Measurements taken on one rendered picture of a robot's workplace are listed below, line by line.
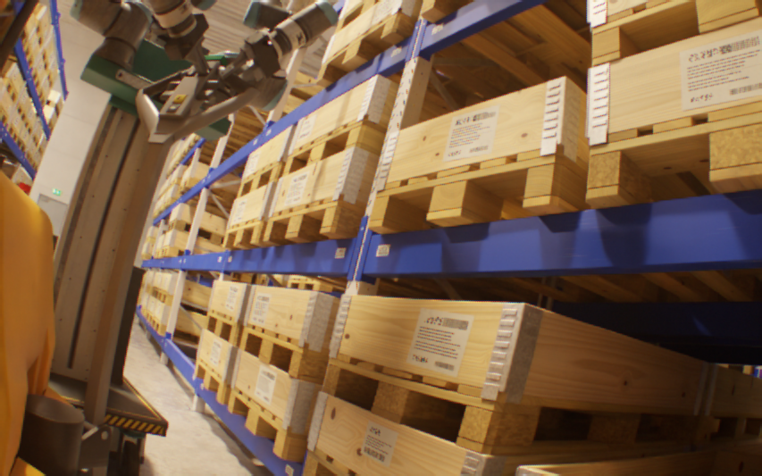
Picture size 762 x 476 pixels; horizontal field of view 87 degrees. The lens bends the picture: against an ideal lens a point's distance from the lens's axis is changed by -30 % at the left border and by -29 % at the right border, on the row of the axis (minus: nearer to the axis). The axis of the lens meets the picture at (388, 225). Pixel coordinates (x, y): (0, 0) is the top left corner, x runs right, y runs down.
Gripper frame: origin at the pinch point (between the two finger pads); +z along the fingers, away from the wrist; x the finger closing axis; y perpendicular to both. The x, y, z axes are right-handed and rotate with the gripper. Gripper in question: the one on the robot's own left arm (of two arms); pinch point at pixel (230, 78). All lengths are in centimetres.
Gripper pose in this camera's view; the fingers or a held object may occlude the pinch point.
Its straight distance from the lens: 136.5
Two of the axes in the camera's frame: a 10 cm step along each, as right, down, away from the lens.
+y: 6.8, 5.5, -4.9
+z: -7.2, 6.4, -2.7
